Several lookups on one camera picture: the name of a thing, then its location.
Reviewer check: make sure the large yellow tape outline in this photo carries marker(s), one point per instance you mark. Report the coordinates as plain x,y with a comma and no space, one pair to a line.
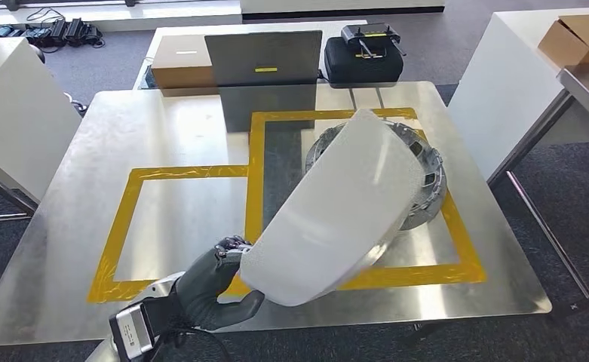
256,175

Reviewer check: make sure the white cabinet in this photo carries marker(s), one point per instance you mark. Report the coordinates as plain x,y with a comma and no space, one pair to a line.
19,115
504,90

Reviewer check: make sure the silver wheel hubcap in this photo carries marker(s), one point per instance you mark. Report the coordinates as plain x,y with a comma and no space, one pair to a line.
431,175

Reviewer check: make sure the black battery charger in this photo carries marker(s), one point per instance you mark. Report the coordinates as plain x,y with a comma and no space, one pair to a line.
37,36
76,30
58,31

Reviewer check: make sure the black remote controller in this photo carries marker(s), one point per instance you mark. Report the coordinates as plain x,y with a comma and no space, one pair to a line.
369,32

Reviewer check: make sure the open brown cardboard box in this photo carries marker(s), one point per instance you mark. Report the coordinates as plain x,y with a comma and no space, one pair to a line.
574,45

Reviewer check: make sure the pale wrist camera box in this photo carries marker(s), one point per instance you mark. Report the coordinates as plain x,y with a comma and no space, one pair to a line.
131,332

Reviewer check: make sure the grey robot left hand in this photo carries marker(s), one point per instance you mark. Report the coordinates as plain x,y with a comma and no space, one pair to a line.
204,285

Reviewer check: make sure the small yellow tape outline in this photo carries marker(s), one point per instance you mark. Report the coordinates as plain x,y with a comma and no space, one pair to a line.
189,172

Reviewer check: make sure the white plastic mirror cover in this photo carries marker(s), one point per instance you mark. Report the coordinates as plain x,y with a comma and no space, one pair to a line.
334,215

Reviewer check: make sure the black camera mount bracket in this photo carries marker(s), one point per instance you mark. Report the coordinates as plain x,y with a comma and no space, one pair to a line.
161,315

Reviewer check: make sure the white table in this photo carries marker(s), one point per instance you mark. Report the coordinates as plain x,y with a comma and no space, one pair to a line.
284,26

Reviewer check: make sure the black carrying case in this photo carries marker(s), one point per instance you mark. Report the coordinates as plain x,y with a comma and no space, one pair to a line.
359,70

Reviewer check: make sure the steel workbench table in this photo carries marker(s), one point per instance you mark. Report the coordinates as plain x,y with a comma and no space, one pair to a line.
184,130

